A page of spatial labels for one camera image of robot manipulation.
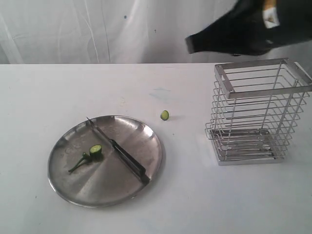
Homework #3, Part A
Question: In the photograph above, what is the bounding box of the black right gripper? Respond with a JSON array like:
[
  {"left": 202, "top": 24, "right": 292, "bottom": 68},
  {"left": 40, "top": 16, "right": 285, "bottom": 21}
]
[{"left": 185, "top": 0, "right": 293, "bottom": 56}]

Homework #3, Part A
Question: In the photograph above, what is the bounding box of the black kitchen knife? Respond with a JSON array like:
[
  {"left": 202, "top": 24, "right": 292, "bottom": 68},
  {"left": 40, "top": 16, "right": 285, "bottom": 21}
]
[{"left": 87, "top": 117, "right": 150, "bottom": 185}]

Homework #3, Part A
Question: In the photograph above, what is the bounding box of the green vegetable with stem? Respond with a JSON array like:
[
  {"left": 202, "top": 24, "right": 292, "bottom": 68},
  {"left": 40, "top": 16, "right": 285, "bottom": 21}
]
[{"left": 68, "top": 144, "right": 104, "bottom": 174}]

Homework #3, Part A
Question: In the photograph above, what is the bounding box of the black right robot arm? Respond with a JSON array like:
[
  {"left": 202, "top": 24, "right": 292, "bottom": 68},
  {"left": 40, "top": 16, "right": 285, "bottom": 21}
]
[{"left": 185, "top": 0, "right": 312, "bottom": 56}]

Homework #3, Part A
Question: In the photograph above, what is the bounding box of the round steel plate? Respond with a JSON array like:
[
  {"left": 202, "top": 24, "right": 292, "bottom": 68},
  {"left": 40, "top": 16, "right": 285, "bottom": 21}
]
[{"left": 48, "top": 115, "right": 163, "bottom": 208}]

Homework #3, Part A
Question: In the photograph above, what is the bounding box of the white backdrop curtain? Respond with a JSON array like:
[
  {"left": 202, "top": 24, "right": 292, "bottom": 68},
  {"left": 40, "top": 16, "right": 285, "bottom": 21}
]
[{"left": 0, "top": 0, "right": 312, "bottom": 65}]

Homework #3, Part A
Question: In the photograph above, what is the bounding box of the wire metal utensil rack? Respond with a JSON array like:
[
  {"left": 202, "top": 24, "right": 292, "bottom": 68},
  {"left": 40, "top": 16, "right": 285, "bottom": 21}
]
[{"left": 205, "top": 58, "right": 312, "bottom": 166}]

